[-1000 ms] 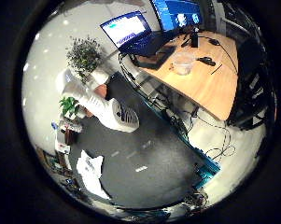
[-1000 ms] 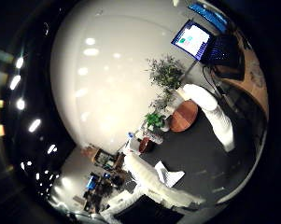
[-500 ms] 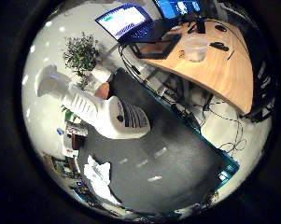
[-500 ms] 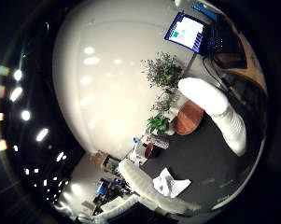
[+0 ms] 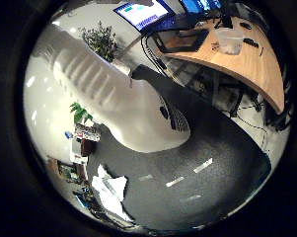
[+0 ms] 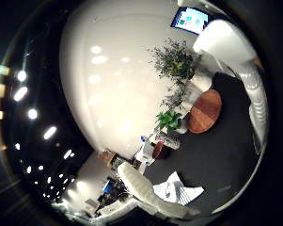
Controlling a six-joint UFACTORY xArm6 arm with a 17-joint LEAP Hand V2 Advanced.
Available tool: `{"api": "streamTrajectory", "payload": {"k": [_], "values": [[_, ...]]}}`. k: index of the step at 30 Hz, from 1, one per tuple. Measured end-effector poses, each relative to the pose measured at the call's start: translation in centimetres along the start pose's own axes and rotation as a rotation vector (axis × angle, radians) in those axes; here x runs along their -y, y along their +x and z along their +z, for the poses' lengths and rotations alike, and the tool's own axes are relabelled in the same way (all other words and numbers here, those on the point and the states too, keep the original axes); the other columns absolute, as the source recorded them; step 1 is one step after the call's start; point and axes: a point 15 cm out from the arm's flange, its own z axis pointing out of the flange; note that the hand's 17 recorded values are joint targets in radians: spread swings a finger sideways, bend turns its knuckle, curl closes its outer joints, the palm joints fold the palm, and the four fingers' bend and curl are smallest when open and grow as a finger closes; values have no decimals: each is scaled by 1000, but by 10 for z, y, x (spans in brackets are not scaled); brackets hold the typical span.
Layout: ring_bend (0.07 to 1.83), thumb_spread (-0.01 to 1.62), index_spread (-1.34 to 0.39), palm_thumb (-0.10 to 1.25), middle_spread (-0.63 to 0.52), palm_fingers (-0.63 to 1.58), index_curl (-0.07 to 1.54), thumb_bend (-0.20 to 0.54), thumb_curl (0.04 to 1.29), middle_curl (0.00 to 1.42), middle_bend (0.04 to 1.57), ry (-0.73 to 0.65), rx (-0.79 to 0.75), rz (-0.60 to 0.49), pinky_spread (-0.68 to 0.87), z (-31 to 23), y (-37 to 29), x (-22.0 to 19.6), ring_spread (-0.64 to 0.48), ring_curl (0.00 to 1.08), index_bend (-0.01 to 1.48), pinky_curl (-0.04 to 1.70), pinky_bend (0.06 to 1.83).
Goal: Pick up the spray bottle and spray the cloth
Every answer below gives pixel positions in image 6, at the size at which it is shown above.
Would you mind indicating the printed can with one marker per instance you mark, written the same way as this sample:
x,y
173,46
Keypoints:
x,y
169,140

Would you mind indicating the wooden shelf unit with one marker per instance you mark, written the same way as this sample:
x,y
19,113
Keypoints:
x,y
106,157

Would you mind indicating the white cloth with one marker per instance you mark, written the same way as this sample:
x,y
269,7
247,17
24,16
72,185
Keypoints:
x,y
175,190

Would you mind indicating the small potted green plant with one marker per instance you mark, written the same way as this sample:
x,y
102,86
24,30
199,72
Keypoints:
x,y
169,120

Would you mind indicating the white box on table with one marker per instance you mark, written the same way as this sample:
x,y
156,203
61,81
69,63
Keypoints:
x,y
145,153

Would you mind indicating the round wooden plate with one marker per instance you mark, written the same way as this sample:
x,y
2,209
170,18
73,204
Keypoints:
x,y
205,111

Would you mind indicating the large potted plant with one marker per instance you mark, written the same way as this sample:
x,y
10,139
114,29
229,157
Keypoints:
x,y
175,62

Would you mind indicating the brown bowl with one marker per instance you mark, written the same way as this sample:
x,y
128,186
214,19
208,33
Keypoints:
x,y
158,149

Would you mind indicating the wall monitor screen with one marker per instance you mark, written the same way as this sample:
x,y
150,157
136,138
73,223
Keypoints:
x,y
191,20

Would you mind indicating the white spray bottle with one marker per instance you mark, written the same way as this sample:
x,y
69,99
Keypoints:
x,y
228,47

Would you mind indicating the small blue object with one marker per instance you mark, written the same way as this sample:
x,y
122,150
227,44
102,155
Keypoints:
x,y
143,138

